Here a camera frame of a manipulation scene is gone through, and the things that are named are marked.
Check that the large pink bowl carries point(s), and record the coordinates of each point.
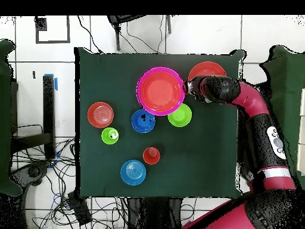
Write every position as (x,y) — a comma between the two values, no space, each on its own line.
(139,100)

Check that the large orange bowl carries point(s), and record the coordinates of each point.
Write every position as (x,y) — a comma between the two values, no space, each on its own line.
(160,91)
(207,69)

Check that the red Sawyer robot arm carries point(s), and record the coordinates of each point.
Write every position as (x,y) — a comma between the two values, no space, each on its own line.
(252,100)

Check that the dark blue bowl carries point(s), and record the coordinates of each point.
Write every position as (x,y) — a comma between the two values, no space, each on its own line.
(143,126)

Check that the orange cup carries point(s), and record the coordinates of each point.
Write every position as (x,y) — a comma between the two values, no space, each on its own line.
(151,155)

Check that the green bowl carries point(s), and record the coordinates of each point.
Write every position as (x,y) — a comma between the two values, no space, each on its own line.
(182,118)

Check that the green cup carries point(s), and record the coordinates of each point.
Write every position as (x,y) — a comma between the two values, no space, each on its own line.
(106,137)

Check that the small light blue bowl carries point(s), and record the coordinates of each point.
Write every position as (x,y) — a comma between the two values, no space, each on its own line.
(133,172)

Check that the small orange bowl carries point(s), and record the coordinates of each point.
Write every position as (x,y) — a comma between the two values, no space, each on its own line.
(100,115)

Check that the dark green table cloth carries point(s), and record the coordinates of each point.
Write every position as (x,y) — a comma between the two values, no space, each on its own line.
(107,167)

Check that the black power strip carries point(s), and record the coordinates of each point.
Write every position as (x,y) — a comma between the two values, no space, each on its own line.
(79,210)

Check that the green cloth on side table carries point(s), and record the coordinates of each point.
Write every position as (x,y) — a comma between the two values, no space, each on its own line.
(4,119)
(288,95)

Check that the black table frame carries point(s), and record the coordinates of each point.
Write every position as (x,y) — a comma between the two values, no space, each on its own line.
(48,107)

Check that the grey pedestal foot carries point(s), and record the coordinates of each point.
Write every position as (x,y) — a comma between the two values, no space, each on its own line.
(33,171)

